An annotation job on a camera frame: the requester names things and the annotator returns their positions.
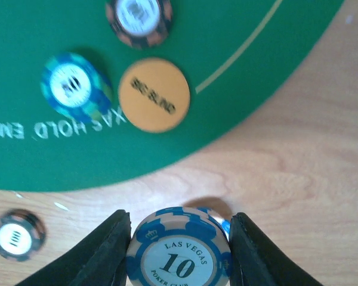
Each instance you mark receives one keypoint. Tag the round green poker mat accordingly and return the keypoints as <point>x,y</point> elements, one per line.
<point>234,55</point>

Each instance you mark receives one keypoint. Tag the white purple chip stack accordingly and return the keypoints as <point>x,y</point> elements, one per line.
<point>179,246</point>

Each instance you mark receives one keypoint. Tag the dark red chip stack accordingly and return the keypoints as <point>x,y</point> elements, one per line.
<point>22,234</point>

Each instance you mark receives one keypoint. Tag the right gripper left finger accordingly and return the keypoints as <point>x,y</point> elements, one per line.
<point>98,259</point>

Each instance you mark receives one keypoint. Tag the orange big blind button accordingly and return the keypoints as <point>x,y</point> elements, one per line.
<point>154,95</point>

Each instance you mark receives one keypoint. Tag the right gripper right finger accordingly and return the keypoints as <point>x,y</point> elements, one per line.
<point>257,260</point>

